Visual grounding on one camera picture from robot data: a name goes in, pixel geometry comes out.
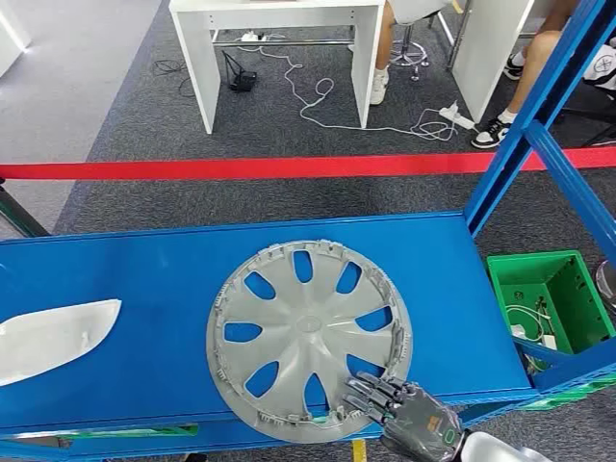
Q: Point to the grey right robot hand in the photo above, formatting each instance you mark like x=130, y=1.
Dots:
x=423, y=427

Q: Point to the grey plastic wheel hubcap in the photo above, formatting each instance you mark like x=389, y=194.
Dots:
x=308, y=347

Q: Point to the blue metal shelf rack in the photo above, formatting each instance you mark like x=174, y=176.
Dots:
x=144, y=287

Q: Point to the white curved plastic car part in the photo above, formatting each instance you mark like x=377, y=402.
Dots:
x=48, y=341

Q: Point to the yellow floor tape outline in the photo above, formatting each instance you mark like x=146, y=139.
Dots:
x=358, y=453

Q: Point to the open green plastic crate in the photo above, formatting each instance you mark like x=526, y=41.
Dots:
x=577, y=300

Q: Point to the white power strip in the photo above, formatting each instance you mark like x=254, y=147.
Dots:
x=457, y=117
x=252, y=37

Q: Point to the red barrier tape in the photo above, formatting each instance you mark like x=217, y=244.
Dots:
x=241, y=169

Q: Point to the chrome stool base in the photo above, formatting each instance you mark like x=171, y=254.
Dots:
x=408, y=57

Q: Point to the white desk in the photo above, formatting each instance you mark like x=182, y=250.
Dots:
x=202, y=76
x=486, y=57

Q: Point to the black office chair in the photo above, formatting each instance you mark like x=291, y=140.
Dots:
x=592, y=113

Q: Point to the person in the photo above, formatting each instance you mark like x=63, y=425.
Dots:
x=541, y=51
x=384, y=38

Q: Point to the black router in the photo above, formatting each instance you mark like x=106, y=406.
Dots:
x=243, y=81

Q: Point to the dark barrier post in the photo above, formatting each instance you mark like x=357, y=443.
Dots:
x=19, y=217

